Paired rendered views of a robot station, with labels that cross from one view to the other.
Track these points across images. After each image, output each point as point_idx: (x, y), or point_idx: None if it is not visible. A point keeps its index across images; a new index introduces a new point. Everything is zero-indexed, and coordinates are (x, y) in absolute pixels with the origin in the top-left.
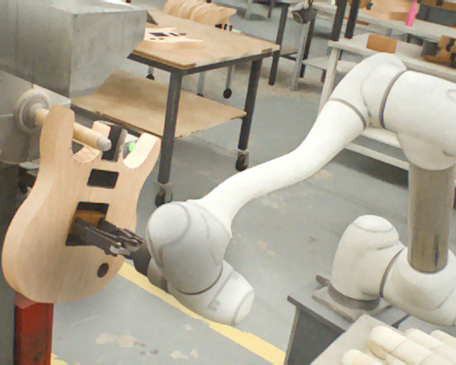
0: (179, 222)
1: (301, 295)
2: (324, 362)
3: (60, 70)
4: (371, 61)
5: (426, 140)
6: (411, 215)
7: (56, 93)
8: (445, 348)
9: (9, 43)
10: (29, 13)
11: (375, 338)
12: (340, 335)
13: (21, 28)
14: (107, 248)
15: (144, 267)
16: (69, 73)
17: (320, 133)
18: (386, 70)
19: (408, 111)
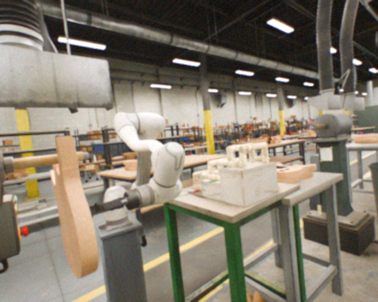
0: (179, 145)
1: (104, 233)
2: (184, 201)
3: (102, 93)
4: (121, 114)
5: (155, 129)
6: (143, 165)
7: (102, 107)
8: (218, 159)
9: (46, 85)
10: (66, 63)
11: (231, 148)
12: (130, 232)
13: (59, 73)
14: (120, 203)
15: (138, 200)
16: (110, 93)
17: (132, 135)
18: (131, 114)
19: (148, 121)
